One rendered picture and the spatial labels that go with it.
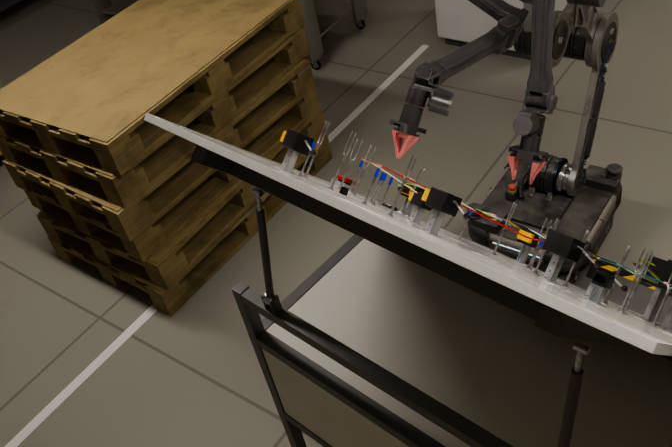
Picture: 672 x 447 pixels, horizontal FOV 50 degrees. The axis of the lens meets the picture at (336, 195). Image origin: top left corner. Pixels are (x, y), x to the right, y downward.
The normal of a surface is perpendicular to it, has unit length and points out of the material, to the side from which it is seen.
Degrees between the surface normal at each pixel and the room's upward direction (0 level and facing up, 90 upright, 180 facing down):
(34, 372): 0
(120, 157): 90
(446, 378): 0
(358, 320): 0
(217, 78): 90
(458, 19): 90
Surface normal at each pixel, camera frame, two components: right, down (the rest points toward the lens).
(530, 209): -0.17, -0.76
